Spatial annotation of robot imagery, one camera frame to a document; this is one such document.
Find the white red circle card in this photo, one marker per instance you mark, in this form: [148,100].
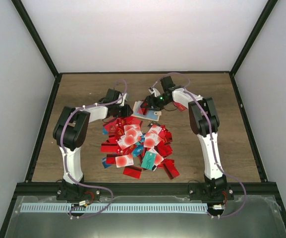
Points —
[151,140]

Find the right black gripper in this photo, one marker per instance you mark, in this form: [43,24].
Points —
[149,99]

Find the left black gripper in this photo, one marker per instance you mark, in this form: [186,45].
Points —
[126,112]

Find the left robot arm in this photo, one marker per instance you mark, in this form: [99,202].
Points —
[70,133]

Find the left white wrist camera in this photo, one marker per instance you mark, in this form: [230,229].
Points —
[122,98]

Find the beige leather card holder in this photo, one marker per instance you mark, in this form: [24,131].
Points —
[147,114]

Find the white pink gradient card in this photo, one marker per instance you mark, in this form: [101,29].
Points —
[130,138]

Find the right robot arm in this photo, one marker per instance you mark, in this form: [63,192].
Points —
[204,122]

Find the lone red VIP card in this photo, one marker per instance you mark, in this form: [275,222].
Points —
[180,107]

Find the black front frame rail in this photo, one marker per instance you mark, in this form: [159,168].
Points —
[194,190]

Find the light blue cable duct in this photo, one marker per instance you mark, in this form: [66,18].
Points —
[193,208]

